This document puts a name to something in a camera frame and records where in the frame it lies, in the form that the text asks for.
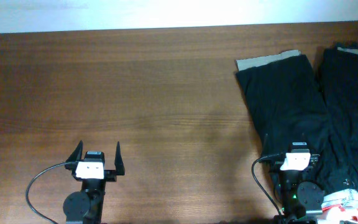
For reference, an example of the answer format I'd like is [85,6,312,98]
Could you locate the beige khaki shorts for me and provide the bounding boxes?
[236,47,358,71]

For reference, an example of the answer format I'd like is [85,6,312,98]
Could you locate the black shorts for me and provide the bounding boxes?
[236,42,358,194]

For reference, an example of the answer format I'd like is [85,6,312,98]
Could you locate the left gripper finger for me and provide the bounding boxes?
[66,141,83,162]
[114,142,125,175]

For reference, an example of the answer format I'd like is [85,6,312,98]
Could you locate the red and white garment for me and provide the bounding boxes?
[317,189,358,224]

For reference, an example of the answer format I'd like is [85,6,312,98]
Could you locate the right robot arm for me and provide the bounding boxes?
[262,140,324,224]

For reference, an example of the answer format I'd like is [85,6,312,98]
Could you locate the left black cable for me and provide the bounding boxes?
[25,161,74,224]

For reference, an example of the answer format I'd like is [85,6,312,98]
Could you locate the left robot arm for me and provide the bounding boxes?
[63,141,125,224]

